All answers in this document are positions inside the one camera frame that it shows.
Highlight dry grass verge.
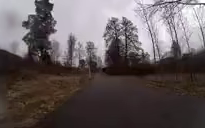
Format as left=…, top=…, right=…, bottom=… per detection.
left=136, top=72, right=205, bottom=100
left=0, top=70, right=94, bottom=128

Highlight tall dark conifer tree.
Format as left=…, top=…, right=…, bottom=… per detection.
left=21, top=0, right=58, bottom=65

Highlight pale pole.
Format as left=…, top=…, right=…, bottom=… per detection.
left=87, top=53, right=92, bottom=80

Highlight slender dark tree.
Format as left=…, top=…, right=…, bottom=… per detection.
left=66, top=32, right=78, bottom=67

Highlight dark asphalt road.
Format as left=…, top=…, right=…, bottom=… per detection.
left=34, top=72, right=205, bottom=128

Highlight row of bare trees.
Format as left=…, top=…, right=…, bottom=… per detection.
left=133, top=0, right=205, bottom=64

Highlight dark broad tree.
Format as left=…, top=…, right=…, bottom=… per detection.
left=102, top=16, right=151, bottom=68

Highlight dark hedge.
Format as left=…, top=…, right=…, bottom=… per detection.
left=103, top=49, right=205, bottom=76

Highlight dark bushes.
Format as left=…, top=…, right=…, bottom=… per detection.
left=0, top=47, right=81, bottom=76

